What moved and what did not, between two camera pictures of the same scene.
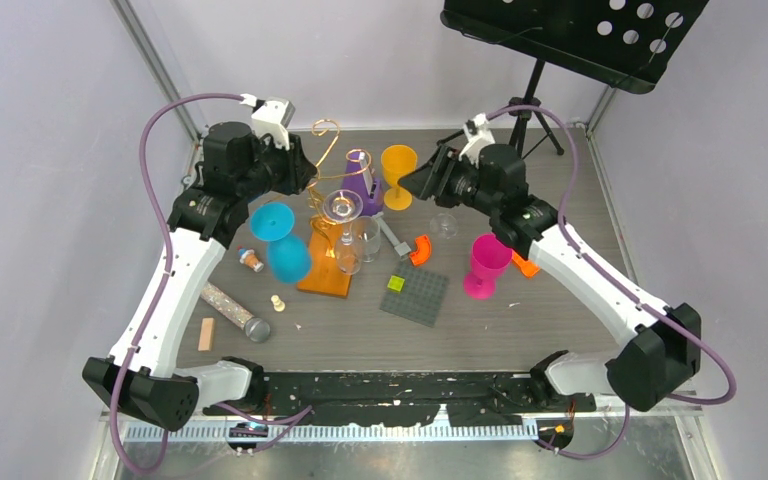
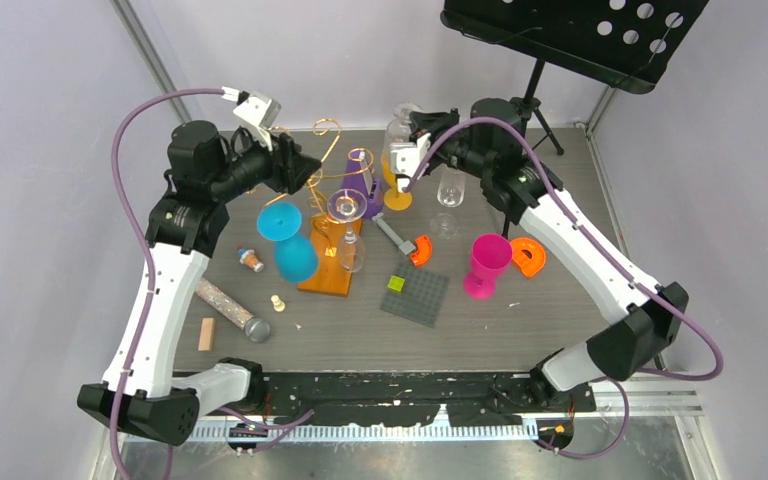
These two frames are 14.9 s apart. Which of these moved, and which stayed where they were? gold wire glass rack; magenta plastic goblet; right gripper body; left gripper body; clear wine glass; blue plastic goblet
Moved: gold wire glass rack; right gripper body
Stayed: magenta plastic goblet; blue plastic goblet; left gripper body; clear wine glass
